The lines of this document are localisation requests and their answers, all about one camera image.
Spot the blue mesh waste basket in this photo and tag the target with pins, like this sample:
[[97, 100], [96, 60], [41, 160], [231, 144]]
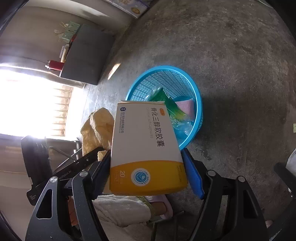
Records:
[[138, 88]]

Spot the brown paper bag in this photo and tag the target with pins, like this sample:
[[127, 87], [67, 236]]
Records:
[[99, 129]]

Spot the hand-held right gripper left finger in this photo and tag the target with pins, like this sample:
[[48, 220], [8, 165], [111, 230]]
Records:
[[101, 176]]

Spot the grey cabinet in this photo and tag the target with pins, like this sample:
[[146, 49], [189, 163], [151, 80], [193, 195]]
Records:
[[87, 55]]

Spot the pink slipper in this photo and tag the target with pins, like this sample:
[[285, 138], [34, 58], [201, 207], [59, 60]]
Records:
[[168, 208]]

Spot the red thermos flask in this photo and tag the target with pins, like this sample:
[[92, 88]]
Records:
[[55, 65]]

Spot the white fluffy blanket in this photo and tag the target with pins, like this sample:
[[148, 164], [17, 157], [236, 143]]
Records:
[[120, 208]]

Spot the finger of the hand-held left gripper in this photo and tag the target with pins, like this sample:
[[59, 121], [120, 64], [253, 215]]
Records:
[[85, 160]]

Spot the green holed storage basket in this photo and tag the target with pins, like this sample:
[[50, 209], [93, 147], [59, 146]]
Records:
[[71, 31]]

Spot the yellow white medicine box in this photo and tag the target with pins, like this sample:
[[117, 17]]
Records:
[[143, 148]]

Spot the beige cylinder roll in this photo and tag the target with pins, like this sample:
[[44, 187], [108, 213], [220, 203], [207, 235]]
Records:
[[66, 54]]

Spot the bundle of wooden sticks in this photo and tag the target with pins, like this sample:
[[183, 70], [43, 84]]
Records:
[[61, 29]]

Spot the pink sponge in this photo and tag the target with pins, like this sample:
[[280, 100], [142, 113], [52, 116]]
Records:
[[185, 107]]

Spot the window metal grille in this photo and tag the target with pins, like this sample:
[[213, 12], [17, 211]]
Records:
[[63, 99]]

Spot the toilet paper pack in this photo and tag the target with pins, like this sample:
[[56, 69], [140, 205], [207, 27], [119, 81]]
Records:
[[136, 8]]

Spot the green plastic bottle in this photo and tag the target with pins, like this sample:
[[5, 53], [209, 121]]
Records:
[[166, 102]]

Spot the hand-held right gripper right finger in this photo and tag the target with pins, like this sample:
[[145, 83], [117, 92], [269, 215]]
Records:
[[193, 176]]

